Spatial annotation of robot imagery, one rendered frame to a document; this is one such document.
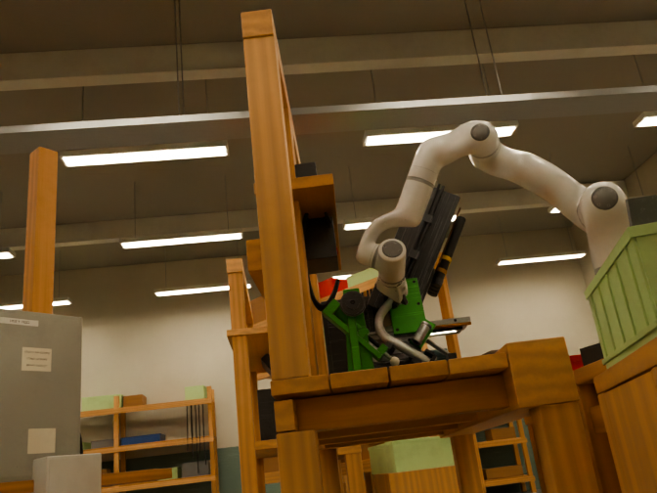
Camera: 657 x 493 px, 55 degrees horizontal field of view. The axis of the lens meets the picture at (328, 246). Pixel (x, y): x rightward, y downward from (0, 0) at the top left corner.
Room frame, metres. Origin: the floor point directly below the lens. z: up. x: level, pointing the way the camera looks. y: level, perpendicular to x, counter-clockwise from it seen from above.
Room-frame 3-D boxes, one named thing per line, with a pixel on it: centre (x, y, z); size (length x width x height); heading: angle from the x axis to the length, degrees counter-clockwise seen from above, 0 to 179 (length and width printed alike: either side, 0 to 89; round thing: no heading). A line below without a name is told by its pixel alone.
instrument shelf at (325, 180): (2.24, 0.08, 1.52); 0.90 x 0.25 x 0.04; 0
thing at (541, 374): (2.23, -0.46, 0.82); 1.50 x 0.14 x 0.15; 0
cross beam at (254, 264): (2.24, 0.19, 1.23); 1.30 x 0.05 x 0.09; 0
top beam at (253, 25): (2.24, 0.12, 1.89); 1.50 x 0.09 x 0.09; 0
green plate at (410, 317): (2.16, -0.24, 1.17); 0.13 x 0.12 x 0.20; 0
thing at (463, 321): (2.32, -0.28, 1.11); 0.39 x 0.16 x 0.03; 90
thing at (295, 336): (2.24, 0.12, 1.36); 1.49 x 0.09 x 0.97; 0
